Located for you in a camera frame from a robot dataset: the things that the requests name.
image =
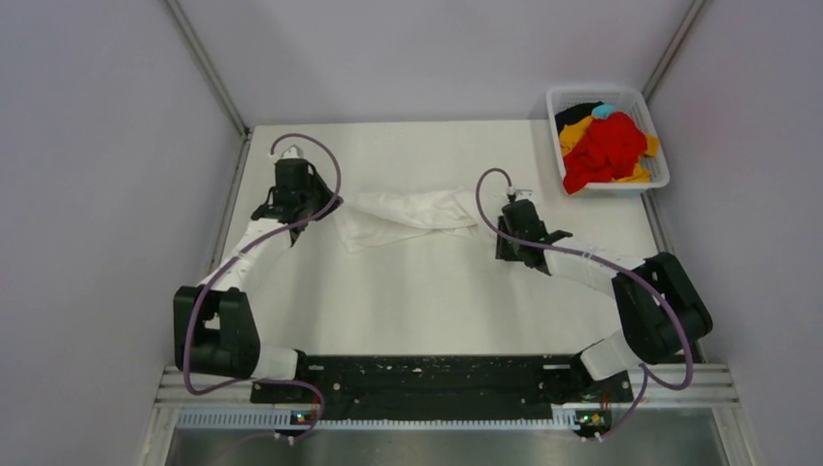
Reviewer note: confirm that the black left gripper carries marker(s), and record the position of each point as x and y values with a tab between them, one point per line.
313	178

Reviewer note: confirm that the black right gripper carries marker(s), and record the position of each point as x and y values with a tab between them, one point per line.
504	252

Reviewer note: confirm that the white t shirt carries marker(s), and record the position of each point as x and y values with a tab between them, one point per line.
376	219

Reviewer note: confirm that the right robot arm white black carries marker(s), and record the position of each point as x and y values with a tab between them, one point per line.
660	311

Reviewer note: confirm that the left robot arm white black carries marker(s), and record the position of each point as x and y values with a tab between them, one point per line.
215	329

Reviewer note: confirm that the red t shirt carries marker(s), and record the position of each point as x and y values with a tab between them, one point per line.
607	151

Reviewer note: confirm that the black t shirt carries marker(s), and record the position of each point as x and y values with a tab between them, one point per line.
575	114

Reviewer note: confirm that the light blue t shirt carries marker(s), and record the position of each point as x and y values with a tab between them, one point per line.
603	111

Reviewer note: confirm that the white plastic basket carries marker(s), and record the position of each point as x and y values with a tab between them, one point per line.
624	99

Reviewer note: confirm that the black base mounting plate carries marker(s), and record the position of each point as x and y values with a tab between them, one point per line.
429	388

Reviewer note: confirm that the left aluminium frame post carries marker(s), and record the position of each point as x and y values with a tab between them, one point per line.
202	61

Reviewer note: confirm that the aluminium frame post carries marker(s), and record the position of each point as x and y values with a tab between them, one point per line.
692	16
202	61

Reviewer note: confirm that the white slotted cable duct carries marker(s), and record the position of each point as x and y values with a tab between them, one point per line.
286	420

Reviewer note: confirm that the right aluminium frame post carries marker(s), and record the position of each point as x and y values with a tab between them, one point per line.
692	16

